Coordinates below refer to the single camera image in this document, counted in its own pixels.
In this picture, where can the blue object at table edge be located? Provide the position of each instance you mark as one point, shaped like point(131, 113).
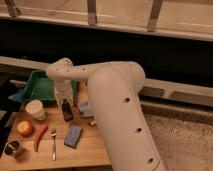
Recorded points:
point(18, 96)

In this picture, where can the silver fork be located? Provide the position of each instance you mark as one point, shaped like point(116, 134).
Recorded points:
point(53, 135)

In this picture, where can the blue sponge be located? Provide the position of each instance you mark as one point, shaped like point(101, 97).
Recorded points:
point(73, 136)

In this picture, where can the light blue cloth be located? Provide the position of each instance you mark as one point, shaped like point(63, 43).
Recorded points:
point(85, 109)

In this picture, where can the metal can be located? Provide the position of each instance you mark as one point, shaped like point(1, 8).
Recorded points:
point(13, 149)

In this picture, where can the white paper cup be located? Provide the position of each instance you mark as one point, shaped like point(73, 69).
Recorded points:
point(35, 108)

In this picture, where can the red apple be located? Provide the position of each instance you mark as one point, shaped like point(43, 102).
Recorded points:
point(24, 128)

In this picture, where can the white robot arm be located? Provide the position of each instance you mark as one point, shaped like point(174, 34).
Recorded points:
point(113, 89)

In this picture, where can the black eraser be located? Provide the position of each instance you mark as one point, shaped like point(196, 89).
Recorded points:
point(67, 111)

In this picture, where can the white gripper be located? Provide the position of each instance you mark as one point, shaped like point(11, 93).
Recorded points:
point(63, 90)

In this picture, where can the green plastic tray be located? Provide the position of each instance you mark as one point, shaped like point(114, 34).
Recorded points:
point(40, 87)

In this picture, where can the red chili pepper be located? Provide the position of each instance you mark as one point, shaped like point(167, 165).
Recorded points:
point(40, 132)

